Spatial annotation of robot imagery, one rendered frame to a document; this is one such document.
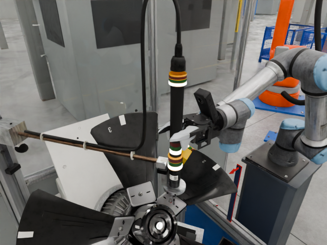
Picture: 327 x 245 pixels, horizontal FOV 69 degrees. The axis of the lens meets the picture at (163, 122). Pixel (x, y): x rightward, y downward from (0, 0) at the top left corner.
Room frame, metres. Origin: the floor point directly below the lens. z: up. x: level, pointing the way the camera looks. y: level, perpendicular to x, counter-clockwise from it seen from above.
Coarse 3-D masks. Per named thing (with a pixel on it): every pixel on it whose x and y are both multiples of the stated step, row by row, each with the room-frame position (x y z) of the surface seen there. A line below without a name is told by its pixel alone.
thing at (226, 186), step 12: (192, 156) 0.76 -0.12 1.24; (204, 156) 0.77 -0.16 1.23; (192, 168) 0.71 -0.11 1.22; (204, 168) 0.71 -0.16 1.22; (192, 180) 0.65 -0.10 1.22; (204, 180) 0.65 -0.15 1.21; (216, 180) 0.66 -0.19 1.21; (228, 180) 0.67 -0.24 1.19; (192, 192) 0.59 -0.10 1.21; (204, 192) 0.60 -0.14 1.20; (216, 192) 0.61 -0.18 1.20; (228, 192) 0.62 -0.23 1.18; (192, 204) 0.55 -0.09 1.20
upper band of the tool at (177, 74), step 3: (171, 72) 0.57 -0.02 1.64; (174, 72) 0.57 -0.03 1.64; (177, 72) 0.57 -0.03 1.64; (180, 72) 0.57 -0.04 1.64; (183, 72) 0.57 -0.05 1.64; (186, 72) 0.55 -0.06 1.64; (171, 75) 0.54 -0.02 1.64; (174, 75) 0.53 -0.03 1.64; (177, 75) 0.53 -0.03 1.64; (180, 75) 0.53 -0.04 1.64; (183, 75) 0.53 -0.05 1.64
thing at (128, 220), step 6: (132, 216) 0.47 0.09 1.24; (114, 222) 0.45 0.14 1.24; (120, 222) 0.46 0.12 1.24; (126, 222) 0.46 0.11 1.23; (132, 222) 0.47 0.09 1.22; (114, 228) 0.45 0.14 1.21; (126, 228) 0.47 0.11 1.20; (114, 234) 0.46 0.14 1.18; (120, 234) 0.46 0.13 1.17; (126, 234) 0.47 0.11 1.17
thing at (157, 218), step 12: (144, 204) 0.56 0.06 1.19; (156, 204) 0.49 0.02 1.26; (144, 216) 0.46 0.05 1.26; (156, 216) 0.47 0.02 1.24; (168, 216) 0.49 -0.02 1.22; (132, 228) 0.47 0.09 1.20; (144, 228) 0.43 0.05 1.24; (156, 228) 0.45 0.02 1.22; (168, 228) 0.46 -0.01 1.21; (132, 240) 0.47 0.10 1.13; (144, 240) 0.41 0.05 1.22; (156, 240) 0.43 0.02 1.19; (168, 240) 0.43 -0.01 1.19
